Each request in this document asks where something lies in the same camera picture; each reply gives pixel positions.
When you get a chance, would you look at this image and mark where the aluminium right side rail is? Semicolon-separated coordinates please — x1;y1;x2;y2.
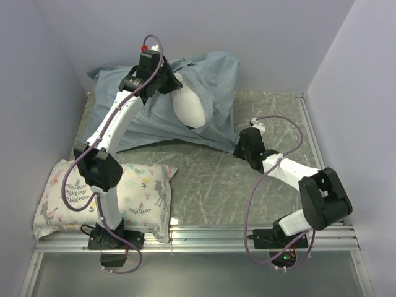
295;93;324;168

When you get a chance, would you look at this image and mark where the white pillow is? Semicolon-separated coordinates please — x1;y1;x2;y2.
171;72;206;129

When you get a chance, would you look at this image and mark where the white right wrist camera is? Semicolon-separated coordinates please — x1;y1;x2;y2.
249;118;265;132

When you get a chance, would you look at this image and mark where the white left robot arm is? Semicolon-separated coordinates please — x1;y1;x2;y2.
74;47;182;249

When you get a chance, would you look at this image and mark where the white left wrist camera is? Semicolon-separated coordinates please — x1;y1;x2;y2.
140;43;161;54

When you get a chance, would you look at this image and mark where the floral patterned pillow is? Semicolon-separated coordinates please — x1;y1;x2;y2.
33;160;177;243

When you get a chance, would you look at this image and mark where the aluminium frame rail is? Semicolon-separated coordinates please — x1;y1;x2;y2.
33;224;360;254

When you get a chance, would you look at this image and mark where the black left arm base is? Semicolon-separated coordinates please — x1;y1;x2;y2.
80;223;145;268

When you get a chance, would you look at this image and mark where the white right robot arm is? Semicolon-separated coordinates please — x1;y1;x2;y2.
234;127;353;248

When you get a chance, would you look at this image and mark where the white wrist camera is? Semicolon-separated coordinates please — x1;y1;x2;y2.
249;118;265;132
140;43;161;54

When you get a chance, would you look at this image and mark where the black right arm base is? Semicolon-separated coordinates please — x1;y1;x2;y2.
248;227;309;269

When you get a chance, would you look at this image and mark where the blue-grey pillowcase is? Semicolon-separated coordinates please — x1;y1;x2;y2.
86;51;241;154

